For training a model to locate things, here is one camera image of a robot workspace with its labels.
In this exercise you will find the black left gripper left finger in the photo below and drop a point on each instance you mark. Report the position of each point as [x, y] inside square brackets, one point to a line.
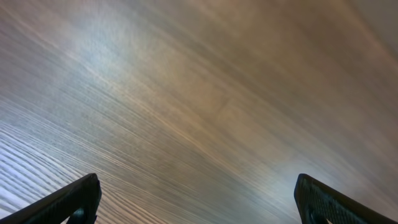
[75, 203]

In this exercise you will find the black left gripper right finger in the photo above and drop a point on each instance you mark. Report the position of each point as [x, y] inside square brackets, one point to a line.
[319, 203]

